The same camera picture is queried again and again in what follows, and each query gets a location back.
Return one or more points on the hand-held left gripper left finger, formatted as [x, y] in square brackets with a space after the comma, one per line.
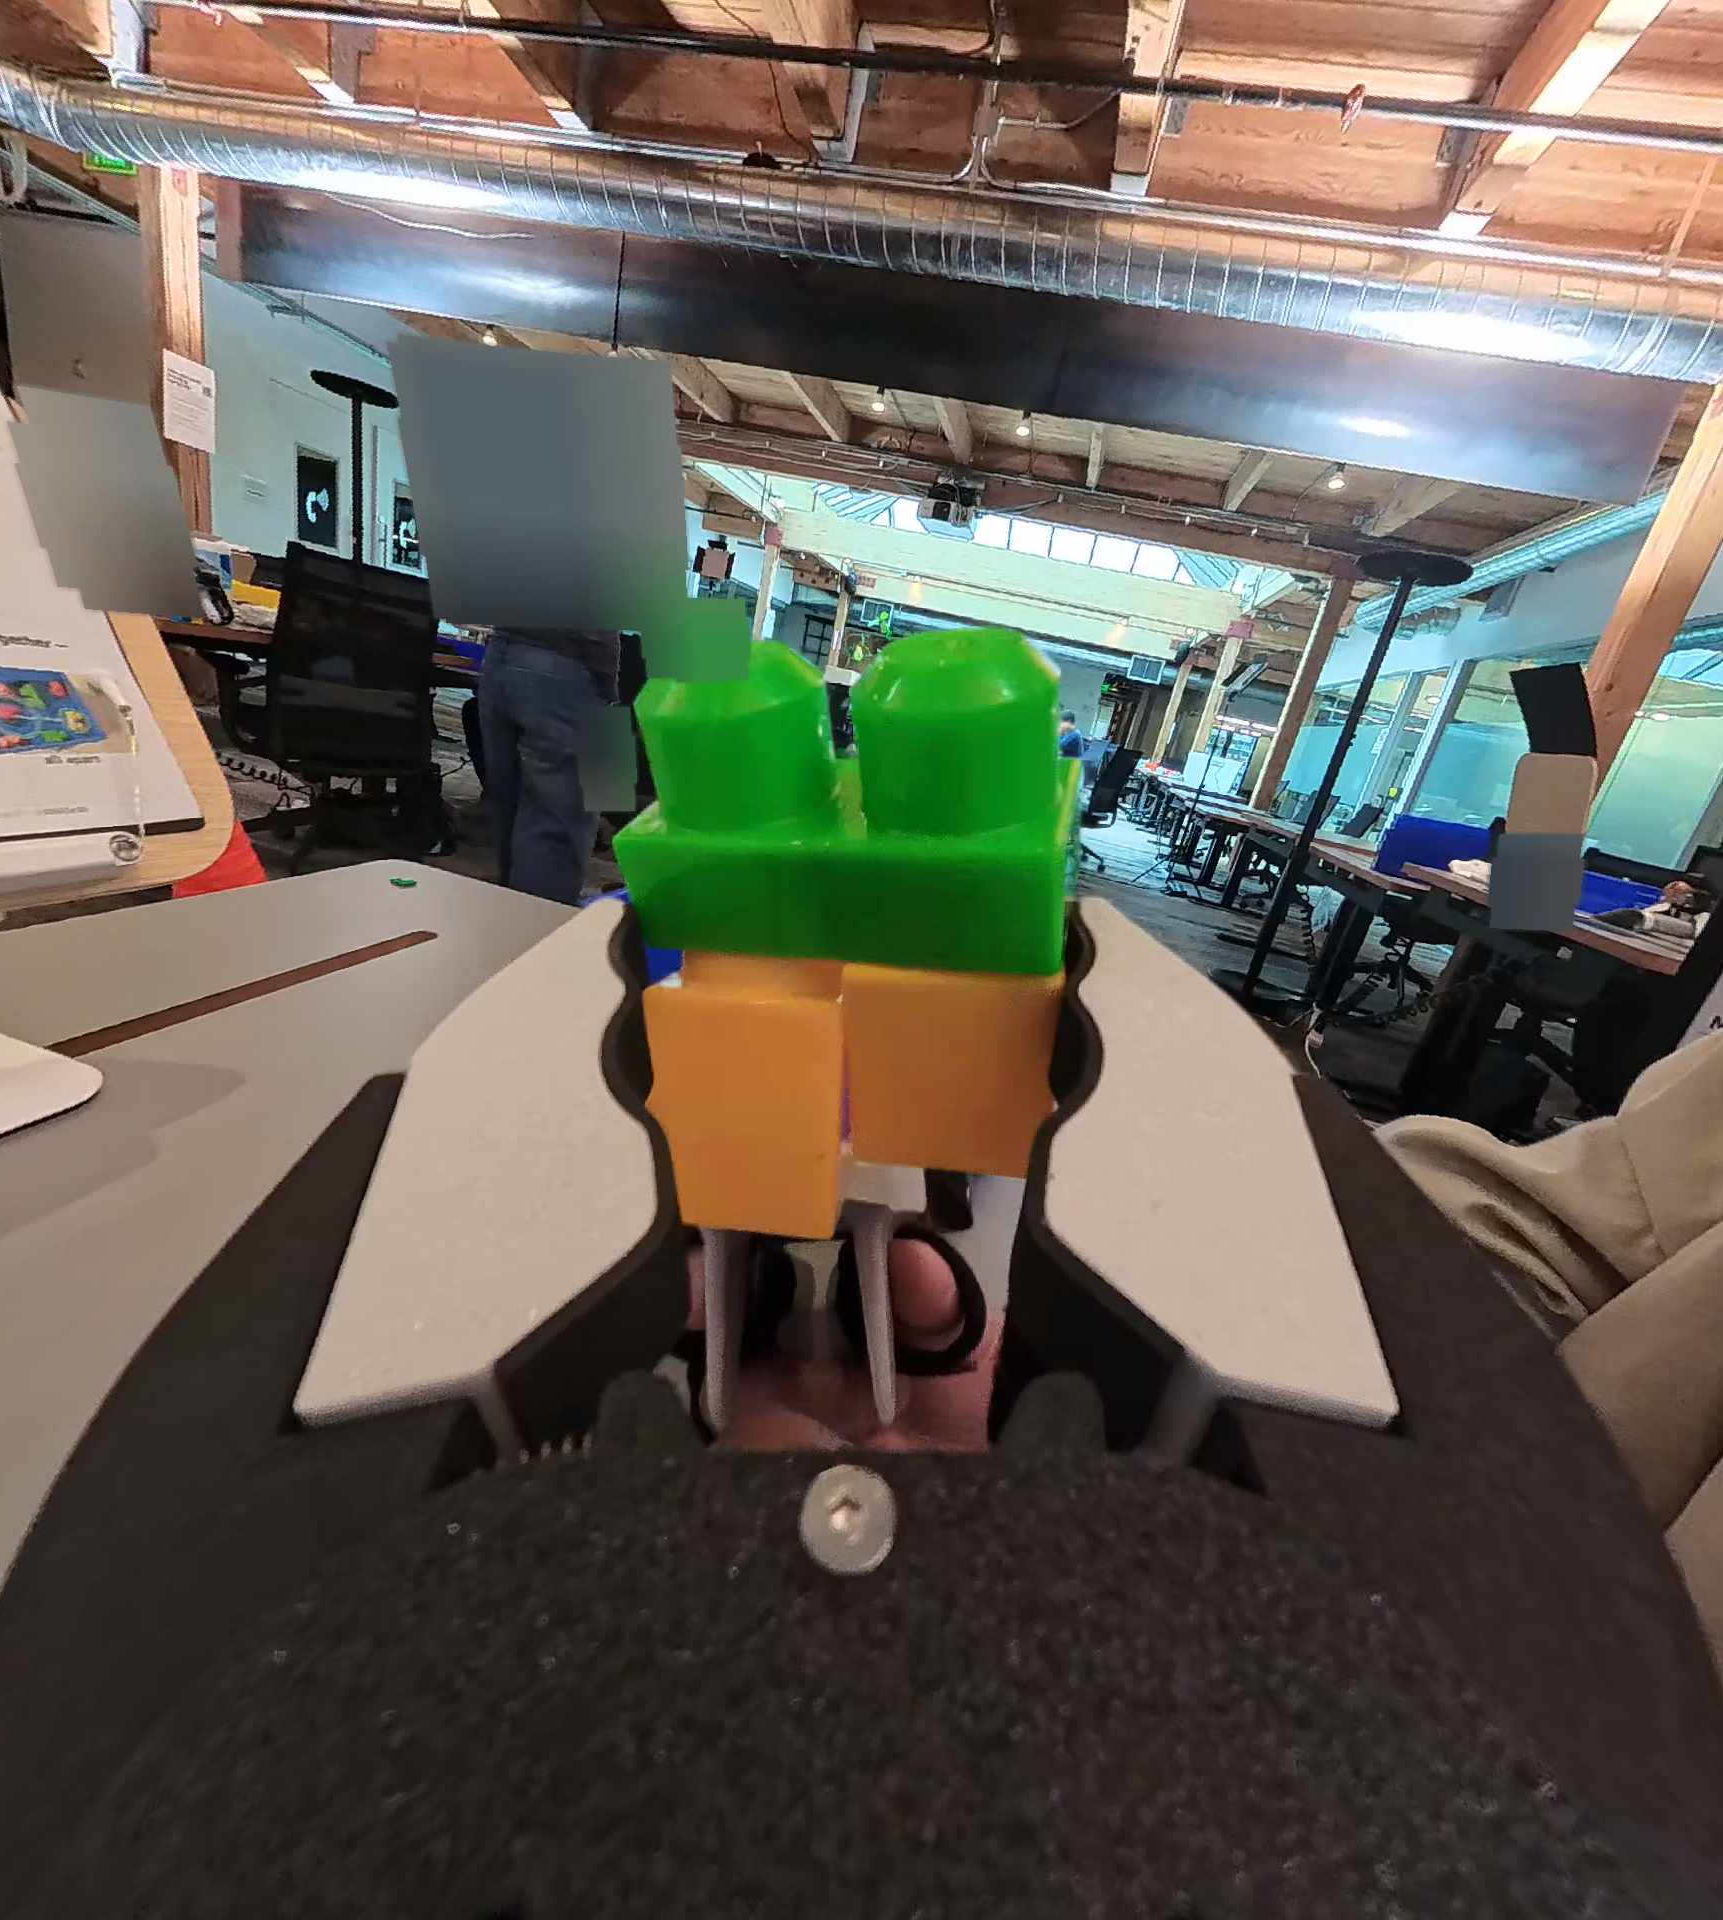
[458, 1233]

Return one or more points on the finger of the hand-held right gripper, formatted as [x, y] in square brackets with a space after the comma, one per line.
[877, 1305]
[719, 1323]

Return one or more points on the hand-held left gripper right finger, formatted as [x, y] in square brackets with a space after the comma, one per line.
[1237, 1233]

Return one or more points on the orange mega block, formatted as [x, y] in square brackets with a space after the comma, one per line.
[951, 1067]
[749, 1098]

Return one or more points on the green mega block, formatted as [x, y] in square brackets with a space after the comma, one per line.
[847, 855]

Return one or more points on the person's right hand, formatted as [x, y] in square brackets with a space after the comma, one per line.
[943, 1305]

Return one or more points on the black office chair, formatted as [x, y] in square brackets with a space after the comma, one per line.
[351, 677]

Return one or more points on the printed instruction sheet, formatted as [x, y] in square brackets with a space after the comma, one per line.
[22, 720]

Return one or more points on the silver ventilation duct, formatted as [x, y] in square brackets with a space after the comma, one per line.
[803, 211]

